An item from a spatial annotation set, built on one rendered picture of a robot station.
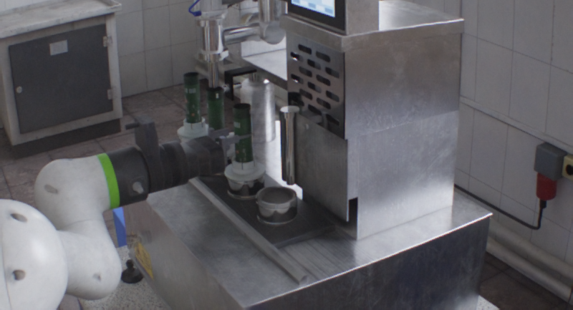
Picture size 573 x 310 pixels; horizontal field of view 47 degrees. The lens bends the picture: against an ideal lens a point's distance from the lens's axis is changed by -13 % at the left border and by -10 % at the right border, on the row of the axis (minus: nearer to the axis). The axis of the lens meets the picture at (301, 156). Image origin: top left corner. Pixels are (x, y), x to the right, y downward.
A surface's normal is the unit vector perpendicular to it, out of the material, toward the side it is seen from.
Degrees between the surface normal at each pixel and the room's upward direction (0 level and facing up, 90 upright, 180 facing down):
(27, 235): 42
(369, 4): 90
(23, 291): 69
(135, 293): 0
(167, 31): 90
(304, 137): 90
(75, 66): 90
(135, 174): 64
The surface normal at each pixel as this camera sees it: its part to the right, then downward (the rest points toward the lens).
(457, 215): -0.02, -0.91
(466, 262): 0.52, 0.34
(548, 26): -0.85, 0.23
